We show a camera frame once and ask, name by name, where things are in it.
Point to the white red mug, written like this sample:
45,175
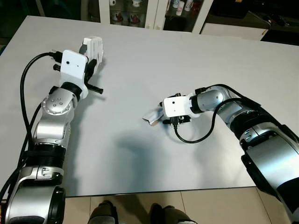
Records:
117,17
135,18

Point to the dark robot right foot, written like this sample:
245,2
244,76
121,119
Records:
170,215

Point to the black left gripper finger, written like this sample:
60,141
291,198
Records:
92,66

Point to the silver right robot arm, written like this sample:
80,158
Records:
271,158

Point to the white glass door cabinet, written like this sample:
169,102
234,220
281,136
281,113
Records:
152,14

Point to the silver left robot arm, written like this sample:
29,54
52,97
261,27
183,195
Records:
53,105

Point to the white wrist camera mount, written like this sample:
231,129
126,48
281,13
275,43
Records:
175,106
74,65

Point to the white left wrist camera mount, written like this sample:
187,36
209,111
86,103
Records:
74,65

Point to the silver grey wrapper trash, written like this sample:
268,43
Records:
152,117

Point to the dark robot foot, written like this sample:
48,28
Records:
170,215
103,213

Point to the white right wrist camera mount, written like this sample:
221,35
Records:
175,106

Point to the dark robot left foot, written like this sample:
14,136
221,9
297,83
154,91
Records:
103,213

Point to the white low counter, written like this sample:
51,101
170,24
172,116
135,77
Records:
233,31

